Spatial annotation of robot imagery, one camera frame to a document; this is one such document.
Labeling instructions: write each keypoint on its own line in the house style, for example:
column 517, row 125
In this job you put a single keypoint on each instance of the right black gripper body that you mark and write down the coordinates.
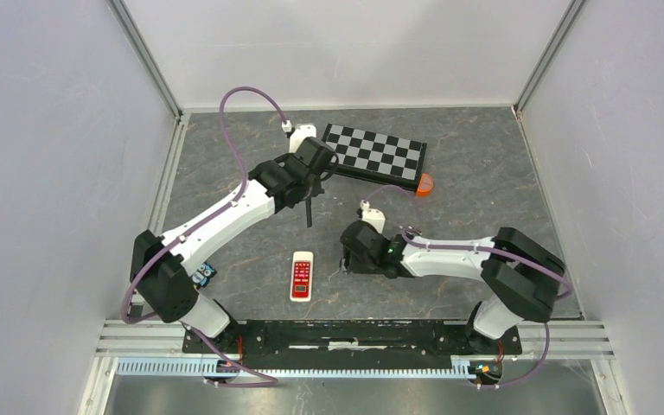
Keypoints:
column 360, row 265

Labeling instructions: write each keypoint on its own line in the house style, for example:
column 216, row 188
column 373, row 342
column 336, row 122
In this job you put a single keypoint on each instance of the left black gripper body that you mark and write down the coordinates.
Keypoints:
column 314, row 188

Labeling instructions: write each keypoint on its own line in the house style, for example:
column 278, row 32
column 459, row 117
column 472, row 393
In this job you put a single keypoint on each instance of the black remote control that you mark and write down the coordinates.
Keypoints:
column 308, row 212

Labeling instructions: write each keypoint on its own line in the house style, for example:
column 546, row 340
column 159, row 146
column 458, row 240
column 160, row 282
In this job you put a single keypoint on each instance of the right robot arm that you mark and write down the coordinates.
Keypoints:
column 526, row 280

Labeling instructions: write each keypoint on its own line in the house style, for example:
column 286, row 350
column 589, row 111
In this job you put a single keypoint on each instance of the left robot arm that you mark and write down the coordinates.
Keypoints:
column 162, row 265

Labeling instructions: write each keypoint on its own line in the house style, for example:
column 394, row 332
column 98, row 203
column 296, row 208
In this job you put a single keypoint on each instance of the white red remote control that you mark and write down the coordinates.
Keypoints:
column 301, row 276

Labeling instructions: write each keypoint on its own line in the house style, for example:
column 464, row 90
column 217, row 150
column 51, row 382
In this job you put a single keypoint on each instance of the black grey checkerboard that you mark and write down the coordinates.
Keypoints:
column 376, row 157

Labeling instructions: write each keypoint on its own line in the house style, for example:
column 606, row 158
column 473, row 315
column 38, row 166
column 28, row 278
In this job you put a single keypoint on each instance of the orange round object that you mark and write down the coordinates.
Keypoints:
column 425, row 186

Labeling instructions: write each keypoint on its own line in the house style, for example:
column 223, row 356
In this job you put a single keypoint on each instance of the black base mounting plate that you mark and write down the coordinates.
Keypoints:
column 359, row 344

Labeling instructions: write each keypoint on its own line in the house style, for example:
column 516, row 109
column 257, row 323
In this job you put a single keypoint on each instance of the blue battery pack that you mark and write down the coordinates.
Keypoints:
column 203, row 275

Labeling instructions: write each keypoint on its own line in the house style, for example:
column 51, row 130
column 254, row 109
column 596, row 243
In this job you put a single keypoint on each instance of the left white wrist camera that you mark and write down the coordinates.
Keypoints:
column 297, row 133

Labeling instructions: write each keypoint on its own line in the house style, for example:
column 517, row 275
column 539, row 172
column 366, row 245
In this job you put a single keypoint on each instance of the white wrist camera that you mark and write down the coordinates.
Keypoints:
column 372, row 216
column 297, row 133

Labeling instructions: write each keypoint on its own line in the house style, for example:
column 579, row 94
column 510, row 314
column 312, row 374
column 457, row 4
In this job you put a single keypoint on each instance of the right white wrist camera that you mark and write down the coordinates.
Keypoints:
column 372, row 216

